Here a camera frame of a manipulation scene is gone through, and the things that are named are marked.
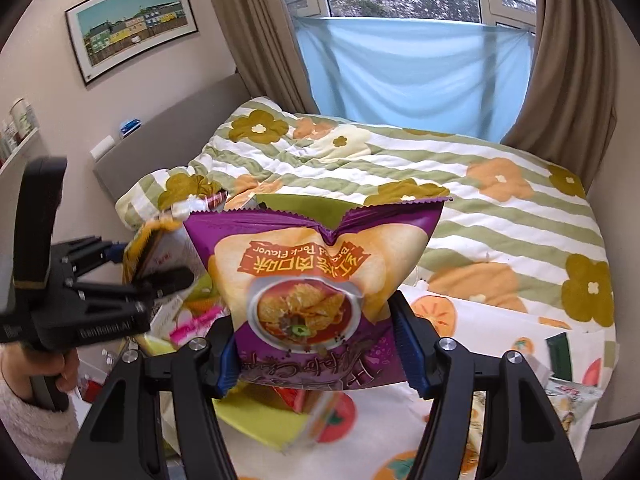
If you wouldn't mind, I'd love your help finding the yellow gold snack bag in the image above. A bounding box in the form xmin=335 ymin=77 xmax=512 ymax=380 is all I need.
xmin=122 ymin=216 xmax=205 ymax=308

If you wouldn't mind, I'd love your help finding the purple potato chip bag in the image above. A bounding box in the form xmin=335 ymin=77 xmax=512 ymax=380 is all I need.
xmin=186 ymin=197 xmax=446 ymax=390

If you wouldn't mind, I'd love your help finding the left hand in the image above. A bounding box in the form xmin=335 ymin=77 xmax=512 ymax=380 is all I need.
xmin=0 ymin=340 xmax=80 ymax=402

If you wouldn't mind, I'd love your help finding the white object on headboard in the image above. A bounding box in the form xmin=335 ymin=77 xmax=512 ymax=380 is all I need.
xmin=90 ymin=136 xmax=116 ymax=162

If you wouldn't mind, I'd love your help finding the blue object on headboard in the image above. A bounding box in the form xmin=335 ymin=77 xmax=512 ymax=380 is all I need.
xmin=119 ymin=119 xmax=142 ymax=139

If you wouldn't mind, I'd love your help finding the grey bed headboard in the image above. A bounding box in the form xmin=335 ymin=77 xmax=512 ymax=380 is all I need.
xmin=93 ymin=74 xmax=250 ymax=202

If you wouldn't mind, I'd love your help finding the white fruit print cloth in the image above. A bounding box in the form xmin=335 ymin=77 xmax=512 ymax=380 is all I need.
xmin=164 ymin=284 xmax=618 ymax=480

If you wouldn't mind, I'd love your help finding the green white cardboard box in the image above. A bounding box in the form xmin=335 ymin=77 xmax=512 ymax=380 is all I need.
xmin=134 ymin=193 xmax=362 ymax=452

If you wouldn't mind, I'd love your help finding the floral striped quilt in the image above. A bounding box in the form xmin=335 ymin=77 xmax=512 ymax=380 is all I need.
xmin=115 ymin=98 xmax=614 ymax=331

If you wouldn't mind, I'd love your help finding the framed houses picture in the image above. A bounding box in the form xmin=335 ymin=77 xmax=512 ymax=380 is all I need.
xmin=65 ymin=0 xmax=198 ymax=86

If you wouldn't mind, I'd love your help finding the brown curtain left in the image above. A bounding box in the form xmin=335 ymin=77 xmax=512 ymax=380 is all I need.
xmin=212 ymin=0 xmax=319 ymax=114

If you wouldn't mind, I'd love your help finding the brown curtain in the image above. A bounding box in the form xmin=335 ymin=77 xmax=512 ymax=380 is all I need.
xmin=212 ymin=0 xmax=319 ymax=114
xmin=502 ymin=0 xmax=617 ymax=188

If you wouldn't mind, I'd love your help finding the brown curtain right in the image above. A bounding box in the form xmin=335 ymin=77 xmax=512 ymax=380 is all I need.
xmin=502 ymin=0 xmax=617 ymax=188

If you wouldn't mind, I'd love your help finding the light blue window cloth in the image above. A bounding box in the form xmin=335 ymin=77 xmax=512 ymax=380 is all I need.
xmin=294 ymin=18 xmax=534 ymax=142

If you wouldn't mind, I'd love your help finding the black cable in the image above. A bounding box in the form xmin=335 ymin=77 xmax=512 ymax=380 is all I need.
xmin=589 ymin=413 xmax=635 ymax=430

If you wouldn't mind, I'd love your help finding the wall shelf with bottles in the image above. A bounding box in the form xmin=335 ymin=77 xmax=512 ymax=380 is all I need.
xmin=1 ymin=98 xmax=39 ymax=167

